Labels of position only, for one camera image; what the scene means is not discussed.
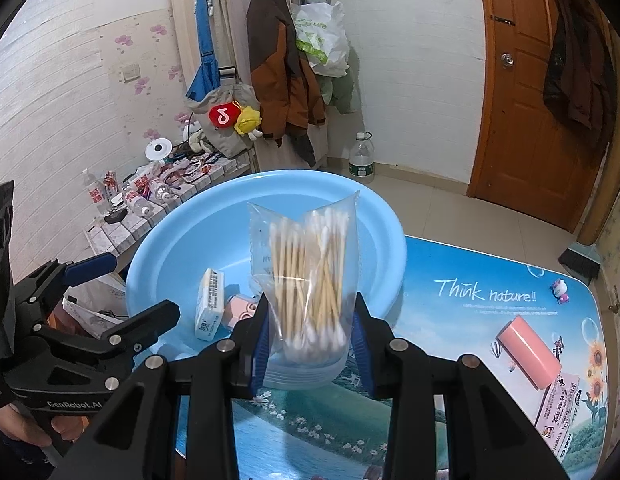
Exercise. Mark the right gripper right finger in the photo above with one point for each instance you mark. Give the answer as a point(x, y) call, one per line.
point(488, 435)

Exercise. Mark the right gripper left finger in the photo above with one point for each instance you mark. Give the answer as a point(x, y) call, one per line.
point(134, 435)

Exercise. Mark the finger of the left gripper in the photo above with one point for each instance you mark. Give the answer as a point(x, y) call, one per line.
point(88, 269)
point(141, 331)

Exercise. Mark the yellow white tissue pack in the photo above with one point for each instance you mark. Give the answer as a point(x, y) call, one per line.
point(210, 305)

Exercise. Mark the pink cylindrical roll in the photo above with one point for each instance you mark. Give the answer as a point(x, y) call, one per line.
point(529, 352)

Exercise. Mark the pink earbud case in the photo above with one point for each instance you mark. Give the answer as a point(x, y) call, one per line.
point(237, 308)

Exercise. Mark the Hello Kitty figurine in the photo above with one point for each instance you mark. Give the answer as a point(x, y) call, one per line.
point(559, 290)

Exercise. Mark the cotton swab bag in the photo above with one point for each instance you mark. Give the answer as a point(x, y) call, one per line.
point(308, 270)

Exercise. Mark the person's left hand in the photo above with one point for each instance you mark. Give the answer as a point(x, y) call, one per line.
point(18, 427)

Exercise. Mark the tiled low shelf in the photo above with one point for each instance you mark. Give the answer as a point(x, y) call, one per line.
point(139, 208)

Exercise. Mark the small plastic bottle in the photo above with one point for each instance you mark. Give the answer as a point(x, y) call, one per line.
point(96, 192)

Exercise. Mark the light blue plastic basin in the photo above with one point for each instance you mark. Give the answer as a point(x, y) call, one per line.
point(211, 231)

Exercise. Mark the white tape roll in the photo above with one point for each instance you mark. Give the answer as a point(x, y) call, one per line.
point(158, 149)

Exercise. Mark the teal broom with dustpan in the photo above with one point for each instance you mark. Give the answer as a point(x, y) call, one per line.
point(581, 261)

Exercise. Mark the red TikTok plush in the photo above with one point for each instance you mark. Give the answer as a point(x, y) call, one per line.
point(224, 115)

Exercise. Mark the yellow plush toy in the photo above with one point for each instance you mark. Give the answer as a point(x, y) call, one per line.
point(248, 123)

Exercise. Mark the brown orange hanging coat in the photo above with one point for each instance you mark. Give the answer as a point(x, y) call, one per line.
point(284, 82)

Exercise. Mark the brown wooden door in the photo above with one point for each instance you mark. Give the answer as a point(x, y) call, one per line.
point(526, 160)

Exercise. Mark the large clear water bottle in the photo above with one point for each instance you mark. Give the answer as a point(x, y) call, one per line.
point(362, 158)

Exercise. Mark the white green plastic bag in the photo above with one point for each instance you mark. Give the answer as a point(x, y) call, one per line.
point(321, 35)

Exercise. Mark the pale green hanging garment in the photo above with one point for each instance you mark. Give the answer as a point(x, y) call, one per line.
point(341, 93)

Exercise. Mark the dark brown hanging jacket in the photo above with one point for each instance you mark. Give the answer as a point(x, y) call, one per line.
point(580, 85)

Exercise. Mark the blue strap bag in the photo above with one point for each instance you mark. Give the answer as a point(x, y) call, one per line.
point(207, 76)

